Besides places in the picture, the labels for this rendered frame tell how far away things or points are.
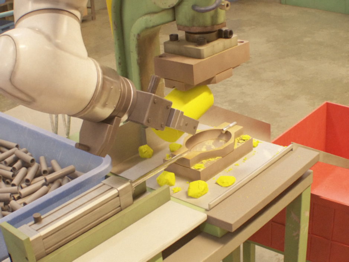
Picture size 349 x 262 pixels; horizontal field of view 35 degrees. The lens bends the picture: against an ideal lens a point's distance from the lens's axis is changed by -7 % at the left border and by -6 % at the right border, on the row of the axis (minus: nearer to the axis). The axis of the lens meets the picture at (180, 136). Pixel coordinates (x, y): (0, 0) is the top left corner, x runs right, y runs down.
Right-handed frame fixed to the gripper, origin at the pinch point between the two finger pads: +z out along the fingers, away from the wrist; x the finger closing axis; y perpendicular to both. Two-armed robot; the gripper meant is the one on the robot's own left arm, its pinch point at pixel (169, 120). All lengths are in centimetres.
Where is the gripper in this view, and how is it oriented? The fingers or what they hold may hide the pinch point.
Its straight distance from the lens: 101.1
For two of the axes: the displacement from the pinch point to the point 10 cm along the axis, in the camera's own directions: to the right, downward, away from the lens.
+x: -7.5, -2.3, 6.2
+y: 3.0, -9.5, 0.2
